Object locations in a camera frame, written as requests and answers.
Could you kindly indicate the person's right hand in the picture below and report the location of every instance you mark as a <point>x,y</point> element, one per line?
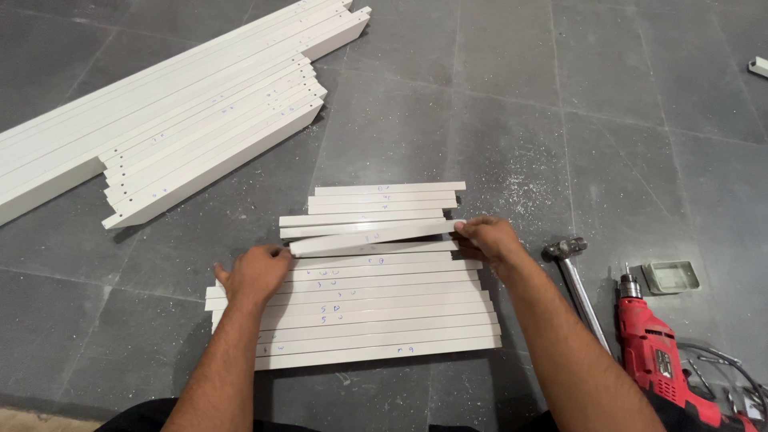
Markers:
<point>493,240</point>

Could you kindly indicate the person's left hand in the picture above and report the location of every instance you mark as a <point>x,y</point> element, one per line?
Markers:
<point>255,276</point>

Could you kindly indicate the person's right fingers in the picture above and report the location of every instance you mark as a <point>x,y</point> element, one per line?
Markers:
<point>471,231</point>

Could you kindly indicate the white short board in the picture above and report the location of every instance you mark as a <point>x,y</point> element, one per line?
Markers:
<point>372,237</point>

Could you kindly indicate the steel hammer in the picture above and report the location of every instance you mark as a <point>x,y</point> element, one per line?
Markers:
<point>575,288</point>

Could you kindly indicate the row of short white boards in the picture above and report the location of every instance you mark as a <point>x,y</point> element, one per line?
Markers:
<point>366,300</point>

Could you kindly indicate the small green plastic tray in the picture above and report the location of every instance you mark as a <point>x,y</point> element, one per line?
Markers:
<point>672,276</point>

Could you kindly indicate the red power drill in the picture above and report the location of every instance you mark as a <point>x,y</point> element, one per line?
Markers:
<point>657,354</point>

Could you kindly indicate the pile of long white boards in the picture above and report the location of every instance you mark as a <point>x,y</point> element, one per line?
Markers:
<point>162,114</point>

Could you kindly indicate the white plastic piece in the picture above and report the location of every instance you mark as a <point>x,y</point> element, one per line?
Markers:
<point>759,66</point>

